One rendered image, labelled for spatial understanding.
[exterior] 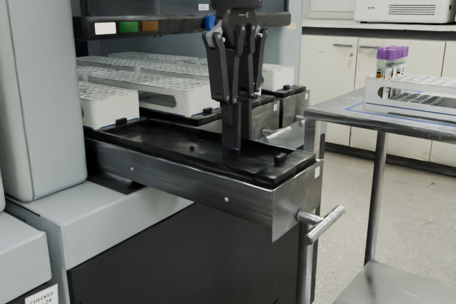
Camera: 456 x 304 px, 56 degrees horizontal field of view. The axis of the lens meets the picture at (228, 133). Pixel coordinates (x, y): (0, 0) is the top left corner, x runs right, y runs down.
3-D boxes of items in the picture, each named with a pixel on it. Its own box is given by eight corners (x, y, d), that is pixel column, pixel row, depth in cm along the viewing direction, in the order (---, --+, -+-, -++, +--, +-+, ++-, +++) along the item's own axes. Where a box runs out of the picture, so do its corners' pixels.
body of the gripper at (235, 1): (233, -18, 65) (233, 44, 68) (196, -21, 58) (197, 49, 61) (276, -21, 61) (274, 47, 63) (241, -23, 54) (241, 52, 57)
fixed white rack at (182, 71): (140, 92, 108) (138, 67, 107) (168, 86, 116) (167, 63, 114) (236, 108, 91) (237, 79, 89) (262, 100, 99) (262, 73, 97)
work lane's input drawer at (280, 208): (-8, 142, 91) (-14, 100, 89) (52, 127, 102) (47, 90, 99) (304, 258, 49) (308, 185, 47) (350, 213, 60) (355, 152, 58)
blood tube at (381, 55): (378, 108, 82) (388, 49, 79) (370, 108, 82) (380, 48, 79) (375, 106, 84) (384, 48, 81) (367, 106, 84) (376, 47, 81)
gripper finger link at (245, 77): (227, 23, 63) (233, 22, 64) (233, 97, 67) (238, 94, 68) (250, 24, 60) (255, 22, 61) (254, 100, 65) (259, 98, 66)
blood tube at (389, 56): (378, 108, 81) (385, 49, 78) (378, 106, 83) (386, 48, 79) (387, 110, 81) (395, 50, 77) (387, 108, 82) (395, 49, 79)
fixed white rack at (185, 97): (88, 102, 97) (85, 75, 95) (123, 96, 104) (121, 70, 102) (188, 123, 80) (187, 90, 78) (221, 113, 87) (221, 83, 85)
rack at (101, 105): (5, 111, 89) (1, 81, 87) (49, 103, 96) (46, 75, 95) (96, 137, 72) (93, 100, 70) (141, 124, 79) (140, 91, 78)
